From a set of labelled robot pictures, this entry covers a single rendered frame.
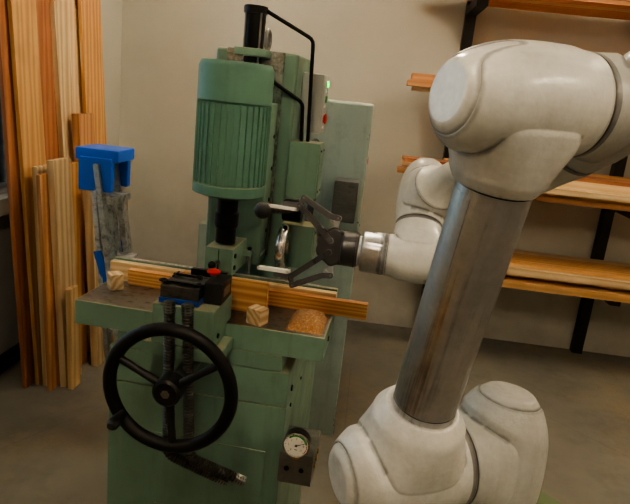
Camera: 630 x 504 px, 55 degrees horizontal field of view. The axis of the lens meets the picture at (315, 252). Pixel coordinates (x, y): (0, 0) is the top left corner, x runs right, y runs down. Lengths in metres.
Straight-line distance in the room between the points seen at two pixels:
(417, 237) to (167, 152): 2.93
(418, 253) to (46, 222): 1.92
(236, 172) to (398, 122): 2.47
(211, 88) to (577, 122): 0.87
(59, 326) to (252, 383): 1.65
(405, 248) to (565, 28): 2.85
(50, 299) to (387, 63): 2.29
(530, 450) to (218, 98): 0.94
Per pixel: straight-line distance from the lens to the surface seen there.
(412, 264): 1.25
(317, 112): 1.71
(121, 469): 1.68
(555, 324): 4.21
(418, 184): 1.29
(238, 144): 1.39
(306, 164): 1.62
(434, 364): 0.89
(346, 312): 1.50
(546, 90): 0.73
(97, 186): 2.27
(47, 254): 2.85
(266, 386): 1.44
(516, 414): 1.09
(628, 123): 0.83
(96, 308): 1.51
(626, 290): 3.81
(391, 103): 3.79
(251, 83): 1.39
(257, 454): 1.53
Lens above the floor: 1.43
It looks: 15 degrees down
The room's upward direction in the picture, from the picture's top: 6 degrees clockwise
